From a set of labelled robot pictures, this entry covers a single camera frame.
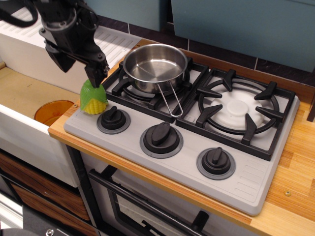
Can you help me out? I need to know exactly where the orange sink drain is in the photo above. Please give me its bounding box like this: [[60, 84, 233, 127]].
[[34, 100, 74, 126]]

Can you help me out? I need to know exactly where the stainless steel pan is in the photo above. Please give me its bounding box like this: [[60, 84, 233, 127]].
[[123, 44, 188, 118]]

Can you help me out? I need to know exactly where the black stove knob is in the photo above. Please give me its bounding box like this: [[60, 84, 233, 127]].
[[140, 121, 184, 159], [97, 106, 131, 135], [196, 147, 236, 180]]

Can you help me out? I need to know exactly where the black left burner grate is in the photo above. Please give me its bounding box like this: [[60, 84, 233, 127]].
[[102, 57, 210, 123]]

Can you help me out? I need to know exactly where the grey toy stove top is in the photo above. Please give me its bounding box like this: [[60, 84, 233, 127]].
[[63, 45, 301, 217]]

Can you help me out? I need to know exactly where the white toy sink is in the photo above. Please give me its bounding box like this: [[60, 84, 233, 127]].
[[0, 5, 142, 189]]

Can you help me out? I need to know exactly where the black burner grate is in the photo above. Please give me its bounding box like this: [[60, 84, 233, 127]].
[[176, 69, 300, 161], [102, 57, 210, 123]]

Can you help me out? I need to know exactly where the black oven door handle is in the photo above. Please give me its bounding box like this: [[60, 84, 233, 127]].
[[88, 166, 209, 236]]

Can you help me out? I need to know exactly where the black right stove knob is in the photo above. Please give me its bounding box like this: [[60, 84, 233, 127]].
[[196, 147, 236, 180]]

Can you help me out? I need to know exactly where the toy corncob with green husk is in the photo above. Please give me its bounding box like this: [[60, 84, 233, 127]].
[[80, 80, 108, 115]]

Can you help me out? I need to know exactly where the toy oven door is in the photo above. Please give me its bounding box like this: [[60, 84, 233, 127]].
[[81, 152, 256, 236]]

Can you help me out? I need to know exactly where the black right burner grate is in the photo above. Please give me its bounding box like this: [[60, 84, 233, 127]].
[[176, 69, 300, 161]]

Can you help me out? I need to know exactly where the black left stove knob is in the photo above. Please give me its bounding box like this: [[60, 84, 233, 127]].
[[97, 106, 131, 135]]

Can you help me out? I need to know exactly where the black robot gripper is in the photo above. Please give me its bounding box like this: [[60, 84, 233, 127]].
[[34, 0, 109, 88]]

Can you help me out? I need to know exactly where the black cable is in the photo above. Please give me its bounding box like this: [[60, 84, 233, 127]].
[[0, 0, 40, 29]]

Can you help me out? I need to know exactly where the wooden drawer front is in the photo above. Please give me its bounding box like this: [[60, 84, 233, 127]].
[[0, 152, 98, 236]]

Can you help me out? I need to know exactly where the black middle stove knob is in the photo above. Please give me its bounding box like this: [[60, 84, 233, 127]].
[[140, 121, 184, 159]]

